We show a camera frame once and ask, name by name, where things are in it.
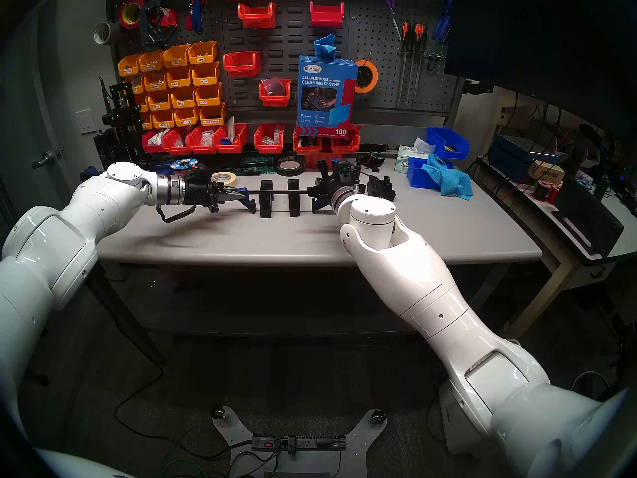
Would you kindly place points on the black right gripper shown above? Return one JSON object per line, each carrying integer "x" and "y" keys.
{"x": 338, "y": 190}

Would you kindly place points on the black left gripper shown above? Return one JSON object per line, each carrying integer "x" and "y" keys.
{"x": 199, "y": 195}

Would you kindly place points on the blue and black bar clamp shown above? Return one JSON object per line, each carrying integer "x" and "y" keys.
{"x": 249, "y": 203}

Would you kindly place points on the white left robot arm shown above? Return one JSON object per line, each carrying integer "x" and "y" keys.
{"x": 64, "y": 233}

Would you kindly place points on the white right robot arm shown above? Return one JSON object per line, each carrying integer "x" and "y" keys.
{"x": 413, "y": 283}

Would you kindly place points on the black 3D printed piece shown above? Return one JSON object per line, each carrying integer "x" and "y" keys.
{"x": 266, "y": 205}
{"x": 293, "y": 205}

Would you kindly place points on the black notched printed block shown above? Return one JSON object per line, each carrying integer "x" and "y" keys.
{"x": 383, "y": 189}

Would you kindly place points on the black hanging clamp tool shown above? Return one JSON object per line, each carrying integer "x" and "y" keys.
{"x": 155, "y": 34}

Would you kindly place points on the beige masking tape roll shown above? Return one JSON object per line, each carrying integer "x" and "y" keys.
{"x": 226, "y": 177}

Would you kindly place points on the stack of red bins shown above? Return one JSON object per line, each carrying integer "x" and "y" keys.
{"x": 318, "y": 161}

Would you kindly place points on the black tape roll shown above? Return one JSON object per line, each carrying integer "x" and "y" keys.
{"x": 290, "y": 172}

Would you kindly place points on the red bin with manual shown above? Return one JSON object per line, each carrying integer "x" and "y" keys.
{"x": 231, "y": 147}

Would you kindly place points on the green cutting mat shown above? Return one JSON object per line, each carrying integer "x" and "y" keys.
{"x": 268, "y": 166}

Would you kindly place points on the red bin with small bags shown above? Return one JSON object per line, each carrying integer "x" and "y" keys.
{"x": 200, "y": 147}

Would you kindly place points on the red bin with red parts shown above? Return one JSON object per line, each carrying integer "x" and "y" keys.
{"x": 344, "y": 147}

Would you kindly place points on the red bin with screw pack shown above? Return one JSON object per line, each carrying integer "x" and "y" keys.
{"x": 268, "y": 148}

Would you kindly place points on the yellow bin labelled M4 HEX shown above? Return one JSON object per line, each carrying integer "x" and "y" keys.
{"x": 213, "y": 119}

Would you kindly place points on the yellow bin labelled M2.5-5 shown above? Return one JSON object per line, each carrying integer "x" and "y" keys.
{"x": 187, "y": 122}

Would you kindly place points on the Kimtech tissue box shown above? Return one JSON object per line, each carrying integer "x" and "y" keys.
{"x": 404, "y": 161}

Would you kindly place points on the yellow parts bin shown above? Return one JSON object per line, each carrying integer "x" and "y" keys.
{"x": 152, "y": 66}
{"x": 129, "y": 69}
{"x": 164, "y": 124}
{"x": 160, "y": 105}
{"x": 156, "y": 85}
{"x": 180, "y": 82}
{"x": 176, "y": 61}

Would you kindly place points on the yellow bin labelled M3-6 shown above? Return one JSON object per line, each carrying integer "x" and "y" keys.
{"x": 209, "y": 99}

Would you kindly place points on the blue cleaning cloths box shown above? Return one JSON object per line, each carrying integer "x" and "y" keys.
{"x": 326, "y": 96}

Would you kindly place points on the yellow bin labelled M3-8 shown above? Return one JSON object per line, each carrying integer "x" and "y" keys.
{"x": 184, "y": 102}

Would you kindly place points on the clear bag of parts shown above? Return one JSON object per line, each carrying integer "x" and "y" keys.
{"x": 272, "y": 86}

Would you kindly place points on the yellow bin labelled M3-4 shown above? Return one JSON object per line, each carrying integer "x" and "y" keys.
{"x": 206, "y": 78}

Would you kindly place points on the crumpled blue microfiber cloth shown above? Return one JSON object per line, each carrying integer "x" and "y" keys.
{"x": 450, "y": 180}

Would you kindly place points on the orange tape spool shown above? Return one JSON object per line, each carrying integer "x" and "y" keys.
{"x": 374, "y": 77}

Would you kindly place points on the yellow bin labelled M3X6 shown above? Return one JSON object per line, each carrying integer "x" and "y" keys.
{"x": 203, "y": 58}

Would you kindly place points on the large blue plastic bin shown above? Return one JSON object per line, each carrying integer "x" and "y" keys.
{"x": 450, "y": 146}

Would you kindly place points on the blue cloth tuft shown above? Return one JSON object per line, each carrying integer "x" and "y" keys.
{"x": 324, "y": 46}

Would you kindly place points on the orange black screwdriver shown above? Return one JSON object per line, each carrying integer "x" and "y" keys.
{"x": 405, "y": 33}
{"x": 420, "y": 33}

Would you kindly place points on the dark blue storage bin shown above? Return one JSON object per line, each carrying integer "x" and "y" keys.
{"x": 508, "y": 153}

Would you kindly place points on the red and yellow tape roll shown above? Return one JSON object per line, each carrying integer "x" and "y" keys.
{"x": 123, "y": 15}

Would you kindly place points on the black base knob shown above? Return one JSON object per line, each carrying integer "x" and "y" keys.
{"x": 378, "y": 416}
{"x": 217, "y": 412}

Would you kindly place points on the small cardboard box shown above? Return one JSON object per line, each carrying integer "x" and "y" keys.
{"x": 547, "y": 172}

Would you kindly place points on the black power strip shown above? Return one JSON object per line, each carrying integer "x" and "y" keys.
{"x": 298, "y": 442}

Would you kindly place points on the black flat case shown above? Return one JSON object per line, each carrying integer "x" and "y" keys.
{"x": 589, "y": 218}

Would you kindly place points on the large black monitor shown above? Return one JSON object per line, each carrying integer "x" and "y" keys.
{"x": 537, "y": 34}

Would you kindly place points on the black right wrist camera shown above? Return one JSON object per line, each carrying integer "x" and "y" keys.
{"x": 347, "y": 172}

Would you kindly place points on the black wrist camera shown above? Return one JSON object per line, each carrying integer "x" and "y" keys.
{"x": 347, "y": 172}
{"x": 199, "y": 172}

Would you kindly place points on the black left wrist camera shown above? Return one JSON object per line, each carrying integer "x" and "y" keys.
{"x": 199, "y": 172}

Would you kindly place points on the red wall bin with bag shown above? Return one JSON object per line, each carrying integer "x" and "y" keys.
{"x": 274, "y": 101}

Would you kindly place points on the grey workbench frame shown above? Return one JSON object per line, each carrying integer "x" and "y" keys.
{"x": 239, "y": 310}

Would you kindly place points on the black metal frame stand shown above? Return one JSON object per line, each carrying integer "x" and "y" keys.
{"x": 119, "y": 118}

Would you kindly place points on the dark pegboard wall panel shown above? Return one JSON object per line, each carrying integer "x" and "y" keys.
{"x": 283, "y": 49}

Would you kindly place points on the white light switch plate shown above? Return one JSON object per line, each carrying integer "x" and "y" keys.
{"x": 85, "y": 121}

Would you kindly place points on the grey duct tape roll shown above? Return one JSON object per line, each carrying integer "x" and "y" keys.
{"x": 105, "y": 34}

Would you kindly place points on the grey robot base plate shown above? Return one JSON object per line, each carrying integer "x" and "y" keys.
{"x": 234, "y": 432}

